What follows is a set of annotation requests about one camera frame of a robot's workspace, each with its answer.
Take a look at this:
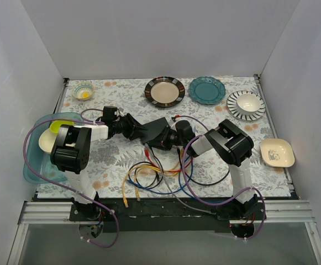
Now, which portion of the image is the floral tablecloth mat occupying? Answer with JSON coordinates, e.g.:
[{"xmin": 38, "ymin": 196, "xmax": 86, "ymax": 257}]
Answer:
[{"xmin": 37, "ymin": 76, "xmax": 292, "ymax": 199}]

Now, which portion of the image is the grey ethernet cable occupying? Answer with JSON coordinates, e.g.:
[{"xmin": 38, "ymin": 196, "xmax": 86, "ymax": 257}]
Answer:
[{"xmin": 146, "ymin": 143, "xmax": 216, "ymax": 215}]

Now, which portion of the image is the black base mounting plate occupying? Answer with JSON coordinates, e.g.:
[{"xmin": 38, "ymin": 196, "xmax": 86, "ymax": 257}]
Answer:
[{"xmin": 69, "ymin": 197, "xmax": 269, "ymax": 233}]

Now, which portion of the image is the brown rimmed beige plate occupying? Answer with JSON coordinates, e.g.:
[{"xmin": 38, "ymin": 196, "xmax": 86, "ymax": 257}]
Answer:
[{"xmin": 144, "ymin": 76, "xmax": 186, "ymax": 108}]

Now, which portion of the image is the cream round plate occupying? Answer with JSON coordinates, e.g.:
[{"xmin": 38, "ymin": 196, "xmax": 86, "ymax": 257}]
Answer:
[{"xmin": 39, "ymin": 129, "xmax": 57, "ymax": 154}]

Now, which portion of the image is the aluminium frame rail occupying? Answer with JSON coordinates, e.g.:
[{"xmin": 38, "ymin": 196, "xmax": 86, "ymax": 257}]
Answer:
[{"xmin": 18, "ymin": 202, "xmax": 76, "ymax": 224}]

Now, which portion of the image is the black network switch box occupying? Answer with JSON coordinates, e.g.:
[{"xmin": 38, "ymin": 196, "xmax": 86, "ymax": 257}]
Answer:
[{"xmin": 140, "ymin": 118, "xmax": 169, "ymax": 144}]

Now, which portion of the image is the red ethernet cable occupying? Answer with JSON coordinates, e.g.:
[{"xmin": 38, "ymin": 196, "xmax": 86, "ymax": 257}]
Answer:
[{"xmin": 144, "ymin": 149, "xmax": 190, "ymax": 176}]

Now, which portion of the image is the teal scalloped plate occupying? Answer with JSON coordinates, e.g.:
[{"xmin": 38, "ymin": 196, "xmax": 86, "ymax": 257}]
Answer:
[{"xmin": 188, "ymin": 76, "xmax": 226, "ymax": 105}]

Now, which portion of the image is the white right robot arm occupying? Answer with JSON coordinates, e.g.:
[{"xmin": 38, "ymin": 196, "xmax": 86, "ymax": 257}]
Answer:
[{"xmin": 147, "ymin": 119, "xmax": 257, "ymax": 220}]

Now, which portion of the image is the yellow ethernet cable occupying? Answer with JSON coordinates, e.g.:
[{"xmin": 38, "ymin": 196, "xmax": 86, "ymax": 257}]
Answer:
[
  {"xmin": 134, "ymin": 150, "xmax": 185, "ymax": 201},
  {"xmin": 121, "ymin": 165, "xmax": 161, "ymax": 208}
]

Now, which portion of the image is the striped white plate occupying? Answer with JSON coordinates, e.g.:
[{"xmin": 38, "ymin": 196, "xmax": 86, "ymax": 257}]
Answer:
[{"xmin": 227, "ymin": 91, "xmax": 266, "ymax": 121}]

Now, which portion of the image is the white bowl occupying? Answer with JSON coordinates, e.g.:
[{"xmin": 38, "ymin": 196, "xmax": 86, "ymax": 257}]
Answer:
[{"xmin": 236, "ymin": 93, "xmax": 261, "ymax": 114}]

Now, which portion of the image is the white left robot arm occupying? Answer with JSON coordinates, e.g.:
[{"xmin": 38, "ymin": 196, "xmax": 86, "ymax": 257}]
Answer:
[{"xmin": 50, "ymin": 106, "xmax": 147, "ymax": 221}]

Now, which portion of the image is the black ethernet cable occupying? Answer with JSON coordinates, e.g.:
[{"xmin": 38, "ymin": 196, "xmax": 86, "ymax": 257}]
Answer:
[
  {"xmin": 128, "ymin": 143, "xmax": 164, "ymax": 190},
  {"xmin": 178, "ymin": 149, "xmax": 230, "ymax": 186}
]

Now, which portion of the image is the small patterned yellow bowl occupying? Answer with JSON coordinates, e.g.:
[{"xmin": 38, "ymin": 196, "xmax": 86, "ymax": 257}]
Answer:
[{"xmin": 72, "ymin": 81, "xmax": 94, "ymax": 101}]

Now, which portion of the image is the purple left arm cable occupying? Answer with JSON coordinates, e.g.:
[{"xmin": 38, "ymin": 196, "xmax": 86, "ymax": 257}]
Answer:
[{"xmin": 23, "ymin": 108, "xmax": 120, "ymax": 248}]

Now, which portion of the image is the cream square panda dish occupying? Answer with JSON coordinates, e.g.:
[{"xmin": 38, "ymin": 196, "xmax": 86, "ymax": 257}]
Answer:
[{"xmin": 260, "ymin": 139, "xmax": 295, "ymax": 168}]

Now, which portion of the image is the lime green bowl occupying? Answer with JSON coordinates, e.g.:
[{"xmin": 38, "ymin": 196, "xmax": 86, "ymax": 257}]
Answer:
[{"xmin": 50, "ymin": 120, "xmax": 74, "ymax": 134}]

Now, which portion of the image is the blue ethernet cable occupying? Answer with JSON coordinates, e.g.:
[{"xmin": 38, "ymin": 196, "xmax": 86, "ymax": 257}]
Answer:
[
  {"xmin": 176, "ymin": 154, "xmax": 227, "ymax": 204},
  {"xmin": 127, "ymin": 156, "xmax": 194, "ymax": 194}
]

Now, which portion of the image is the teal transparent plastic tray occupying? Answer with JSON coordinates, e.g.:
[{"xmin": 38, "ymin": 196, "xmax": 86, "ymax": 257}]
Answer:
[{"xmin": 27, "ymin": 112, "xmax": 82, "ymax": 182}]

